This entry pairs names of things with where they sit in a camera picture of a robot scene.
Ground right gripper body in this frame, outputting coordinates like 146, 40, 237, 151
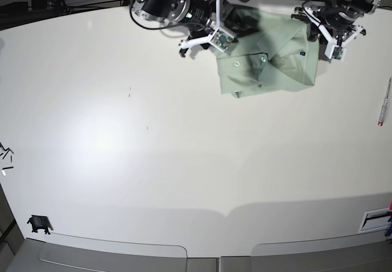
179, 0, 235, 57

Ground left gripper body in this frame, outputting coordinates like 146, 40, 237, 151
291, 2, 366, 47

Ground light green T-shirt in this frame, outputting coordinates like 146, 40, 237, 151
214, 6, 319, 98

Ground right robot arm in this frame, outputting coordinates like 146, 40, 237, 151
129, 0, 236, 57

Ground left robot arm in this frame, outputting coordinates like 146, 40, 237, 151
291, 0, 380, 47

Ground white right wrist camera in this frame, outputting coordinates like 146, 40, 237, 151
209, 28, 236, 52

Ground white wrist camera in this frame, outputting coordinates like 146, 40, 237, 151
209, 28, 236, 52
324, 43, 347, 62

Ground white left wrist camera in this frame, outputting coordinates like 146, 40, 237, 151
324, 43, 347, 62

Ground black clamp bracket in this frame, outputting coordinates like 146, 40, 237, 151
27, 215, 53, 235

